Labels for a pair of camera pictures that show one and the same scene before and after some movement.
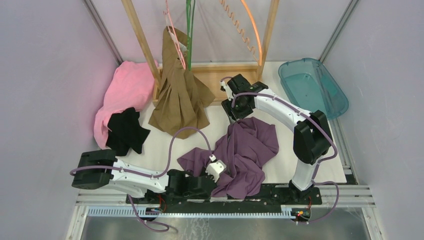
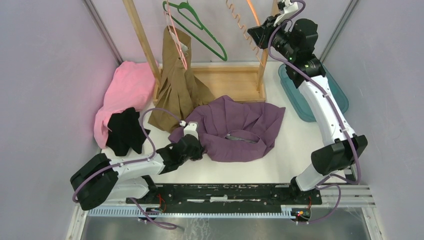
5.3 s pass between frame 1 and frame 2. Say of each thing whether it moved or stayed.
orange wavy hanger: moved
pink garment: stayed
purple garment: moved
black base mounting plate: stayed
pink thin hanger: stayed
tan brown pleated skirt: stayed
